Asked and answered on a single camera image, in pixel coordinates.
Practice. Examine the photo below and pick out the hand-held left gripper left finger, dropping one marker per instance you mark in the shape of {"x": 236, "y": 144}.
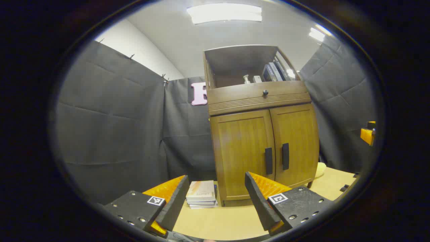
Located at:
{"x": 176, "y": 201}

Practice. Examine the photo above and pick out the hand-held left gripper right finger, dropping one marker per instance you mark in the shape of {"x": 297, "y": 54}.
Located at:
{"x": 258, "y": 201}

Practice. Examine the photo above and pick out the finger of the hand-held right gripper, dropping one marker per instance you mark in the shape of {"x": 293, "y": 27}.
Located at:
{"x": 367, "y": 135}

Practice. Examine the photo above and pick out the wooden shoe cabinet door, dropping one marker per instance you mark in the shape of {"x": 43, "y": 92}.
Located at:
{"x": 242, "y": 151}
{"x": 299, "y": 141}

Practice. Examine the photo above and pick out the wooden double-door shoe cabinet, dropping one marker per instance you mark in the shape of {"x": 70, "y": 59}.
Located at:
{"x": 255, "y": 102}

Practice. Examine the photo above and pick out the wooden cabinet drawer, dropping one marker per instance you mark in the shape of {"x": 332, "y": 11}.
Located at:
{"x": 235, "y": 97}

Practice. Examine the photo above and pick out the thin grey book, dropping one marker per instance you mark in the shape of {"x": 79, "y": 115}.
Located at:
{"x": 201, "y": 202}

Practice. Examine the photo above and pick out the beige cover book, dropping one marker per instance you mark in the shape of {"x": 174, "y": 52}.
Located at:
{"x": 201, "y": 190}

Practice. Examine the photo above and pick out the thin white book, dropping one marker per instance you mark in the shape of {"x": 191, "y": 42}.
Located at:
{"x": 203, "y": 206}

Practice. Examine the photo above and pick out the black backdrop cloth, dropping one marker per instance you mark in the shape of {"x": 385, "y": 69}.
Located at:
{"x": 114, "y": 127}

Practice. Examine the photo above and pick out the distant ceiling light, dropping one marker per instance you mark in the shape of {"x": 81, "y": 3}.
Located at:
{"x": 290, "y": 72}

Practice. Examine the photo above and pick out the upright dark book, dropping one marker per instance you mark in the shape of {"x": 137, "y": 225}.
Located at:
{"x": 283, "y": 69}

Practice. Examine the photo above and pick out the upright pale blue book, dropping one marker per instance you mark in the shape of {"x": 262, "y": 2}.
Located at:
{"x": 276, "y": 71}

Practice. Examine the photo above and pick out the small ceiling light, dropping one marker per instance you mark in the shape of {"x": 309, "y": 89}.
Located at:
{"x": 317, "y": 33}

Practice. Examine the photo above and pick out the upright grey book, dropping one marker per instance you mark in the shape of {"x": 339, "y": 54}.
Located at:
{"x": 267, "y": 74}

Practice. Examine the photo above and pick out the small white box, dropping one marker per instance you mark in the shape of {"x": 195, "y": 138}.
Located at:
{"x": 257, "y": 79}

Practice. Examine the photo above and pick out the small white figurine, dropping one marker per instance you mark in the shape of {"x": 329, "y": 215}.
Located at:
{"x": 246, "y": 79}

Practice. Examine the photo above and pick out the large ceiling light panel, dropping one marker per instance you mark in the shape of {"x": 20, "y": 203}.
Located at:
{"x": 224, "y": 13}

